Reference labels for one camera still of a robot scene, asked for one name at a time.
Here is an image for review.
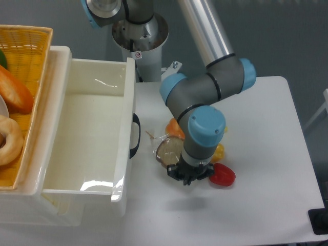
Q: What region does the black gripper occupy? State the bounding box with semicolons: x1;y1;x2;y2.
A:
167;158;214;186

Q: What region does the toast slice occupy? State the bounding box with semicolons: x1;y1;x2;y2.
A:
146;131;184;169

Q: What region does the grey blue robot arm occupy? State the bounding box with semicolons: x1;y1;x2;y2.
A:
81;1;256;185

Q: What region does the yellow toy bell pepper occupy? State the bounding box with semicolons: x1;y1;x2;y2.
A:
211;143;225;163

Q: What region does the red toy bell pepper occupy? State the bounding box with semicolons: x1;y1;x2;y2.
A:
209;163;236;187

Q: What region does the orange knotted bread roll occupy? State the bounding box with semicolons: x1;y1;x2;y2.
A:
165;118;185;139

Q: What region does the white open drawer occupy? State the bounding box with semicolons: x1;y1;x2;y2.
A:
42;58;140;217

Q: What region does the black device at edge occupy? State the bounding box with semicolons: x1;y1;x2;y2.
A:
308;208;327;235

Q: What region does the white drawer cabinet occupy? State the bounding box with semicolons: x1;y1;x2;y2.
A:
1;46;84;226

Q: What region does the beige toy bagel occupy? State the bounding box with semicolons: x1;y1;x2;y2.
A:
1;115;24;166

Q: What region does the orange toy baguette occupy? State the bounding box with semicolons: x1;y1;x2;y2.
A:
1;66;34;114

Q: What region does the white plate edge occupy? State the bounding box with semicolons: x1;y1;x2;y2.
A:
0;96;9;117

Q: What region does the yellow woven basket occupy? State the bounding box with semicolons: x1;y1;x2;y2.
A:
1;25;53;191

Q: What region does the green toy vegetable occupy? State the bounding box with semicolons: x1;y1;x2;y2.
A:
0;50;8;69

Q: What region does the black drawer handle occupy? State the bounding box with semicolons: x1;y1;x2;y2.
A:
129;113;141;159

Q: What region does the white metal mounting bracket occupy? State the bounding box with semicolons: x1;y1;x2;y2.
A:
161;60;182;81

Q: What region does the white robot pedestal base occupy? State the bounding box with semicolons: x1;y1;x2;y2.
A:
112;13;169;82

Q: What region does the white furniture frame at right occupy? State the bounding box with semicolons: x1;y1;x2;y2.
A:
303;89;327;134

